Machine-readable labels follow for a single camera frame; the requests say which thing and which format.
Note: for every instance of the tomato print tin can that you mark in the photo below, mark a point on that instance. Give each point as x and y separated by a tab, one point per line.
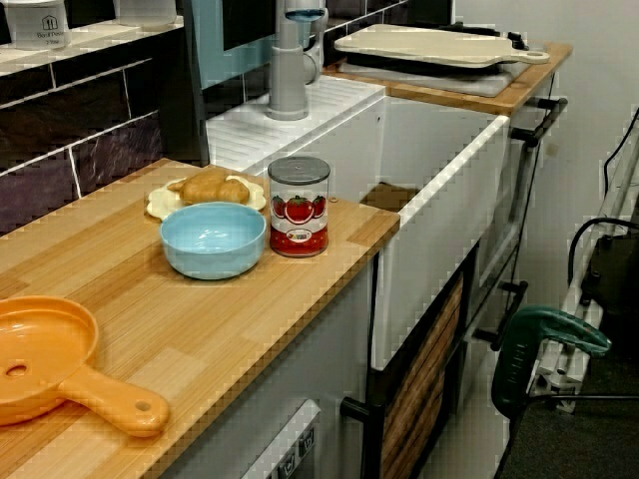
299	219

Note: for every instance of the light blue bowl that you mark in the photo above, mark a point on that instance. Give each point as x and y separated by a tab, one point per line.
212	244

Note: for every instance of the white sink basin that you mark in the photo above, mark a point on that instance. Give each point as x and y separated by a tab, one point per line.
439	239

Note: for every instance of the brown toy croissant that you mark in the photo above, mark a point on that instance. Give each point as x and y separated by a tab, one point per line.
209	188

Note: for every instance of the cream scalloped plate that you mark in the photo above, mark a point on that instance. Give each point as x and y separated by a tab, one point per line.
159	204

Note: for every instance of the grey toy faucet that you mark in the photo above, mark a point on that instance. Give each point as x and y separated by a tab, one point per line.
287	75

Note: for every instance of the wooden slat drawer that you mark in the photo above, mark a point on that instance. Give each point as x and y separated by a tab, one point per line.
424	379

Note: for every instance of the dark upright pillar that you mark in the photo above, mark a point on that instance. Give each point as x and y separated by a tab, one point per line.
192	100

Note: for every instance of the grey toy appliance panel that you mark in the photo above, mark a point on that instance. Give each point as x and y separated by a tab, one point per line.
294	444

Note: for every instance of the white stove tray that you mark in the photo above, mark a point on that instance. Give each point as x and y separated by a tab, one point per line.
469	82

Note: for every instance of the cream cutting board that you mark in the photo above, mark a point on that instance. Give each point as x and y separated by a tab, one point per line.
424	47

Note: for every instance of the black rectangular panel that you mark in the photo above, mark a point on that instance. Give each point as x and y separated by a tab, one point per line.
247	22

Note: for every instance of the plain white jar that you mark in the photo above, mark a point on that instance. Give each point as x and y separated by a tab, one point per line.
145	12

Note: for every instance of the black box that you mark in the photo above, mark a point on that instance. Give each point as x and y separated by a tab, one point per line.
619	279

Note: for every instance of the white jar with label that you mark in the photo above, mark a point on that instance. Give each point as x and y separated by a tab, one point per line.
37	25

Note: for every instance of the aluminium frame rail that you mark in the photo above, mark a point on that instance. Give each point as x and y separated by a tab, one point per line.
616	199

